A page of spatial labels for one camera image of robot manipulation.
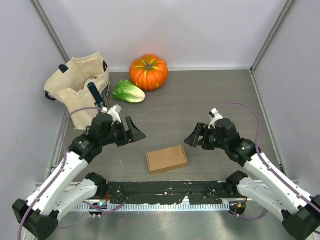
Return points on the brown cardboard paper box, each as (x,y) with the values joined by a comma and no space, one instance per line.
(167,159)

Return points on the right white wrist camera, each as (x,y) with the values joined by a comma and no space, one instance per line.
(214,115)

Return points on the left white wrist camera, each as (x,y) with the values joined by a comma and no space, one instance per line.
(114,112)

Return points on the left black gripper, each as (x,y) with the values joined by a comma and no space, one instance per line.
(133,135)

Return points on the green lettuce head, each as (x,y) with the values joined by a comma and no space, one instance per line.
(127,91)

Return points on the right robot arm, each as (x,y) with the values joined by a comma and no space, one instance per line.
(298,210)

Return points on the beige canvas tote bag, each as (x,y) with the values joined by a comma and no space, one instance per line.
(78,84)

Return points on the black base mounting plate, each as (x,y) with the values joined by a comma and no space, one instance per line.
(169,192)

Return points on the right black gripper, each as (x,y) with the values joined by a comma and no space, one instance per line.
(201,129)

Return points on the orange pumpkin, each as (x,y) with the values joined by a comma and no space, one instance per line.
(148,72)

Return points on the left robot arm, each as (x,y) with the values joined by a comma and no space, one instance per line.
(41,212)

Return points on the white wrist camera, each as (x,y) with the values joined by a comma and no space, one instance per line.
(214,115)
(114,112)

